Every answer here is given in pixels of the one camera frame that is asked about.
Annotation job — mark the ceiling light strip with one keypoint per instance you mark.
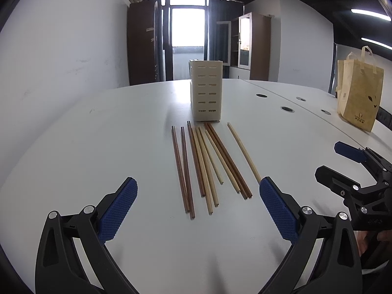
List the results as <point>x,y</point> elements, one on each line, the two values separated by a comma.
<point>371,14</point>
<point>389,47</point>

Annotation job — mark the cream plastic utensil holder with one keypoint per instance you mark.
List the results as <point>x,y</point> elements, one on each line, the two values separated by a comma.
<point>206,90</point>

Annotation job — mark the dark brown chopstick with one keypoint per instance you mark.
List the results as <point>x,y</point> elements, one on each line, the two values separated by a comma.
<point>238,178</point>
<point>180,170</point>
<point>187,175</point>
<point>226,156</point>
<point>196,160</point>

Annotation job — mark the light bamboo chopstick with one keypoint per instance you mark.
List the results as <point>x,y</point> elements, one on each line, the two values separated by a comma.
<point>245,152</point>
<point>214,168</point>
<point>208,168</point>
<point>203,173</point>
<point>223,163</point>

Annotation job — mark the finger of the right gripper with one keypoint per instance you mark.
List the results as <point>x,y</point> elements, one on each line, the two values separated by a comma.
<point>339,184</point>
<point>378,167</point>

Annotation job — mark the brown white glass cabinet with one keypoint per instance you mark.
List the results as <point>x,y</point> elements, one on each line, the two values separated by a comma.
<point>250,47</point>

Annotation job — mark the person's right hand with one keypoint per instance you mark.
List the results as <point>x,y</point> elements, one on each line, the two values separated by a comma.
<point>366,239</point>

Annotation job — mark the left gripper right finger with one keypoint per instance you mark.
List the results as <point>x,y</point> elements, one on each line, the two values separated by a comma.
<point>323,256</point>

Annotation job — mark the glass balcony door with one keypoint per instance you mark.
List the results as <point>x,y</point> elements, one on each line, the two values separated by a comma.
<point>182,36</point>

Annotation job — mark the brown paper shopping bag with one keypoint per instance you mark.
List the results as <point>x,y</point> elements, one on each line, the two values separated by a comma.
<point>359,89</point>

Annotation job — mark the dark blue curtain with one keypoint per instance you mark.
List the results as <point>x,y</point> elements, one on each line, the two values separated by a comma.
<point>220,13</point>

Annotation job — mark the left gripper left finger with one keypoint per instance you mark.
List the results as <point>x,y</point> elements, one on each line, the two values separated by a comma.
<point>58,267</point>

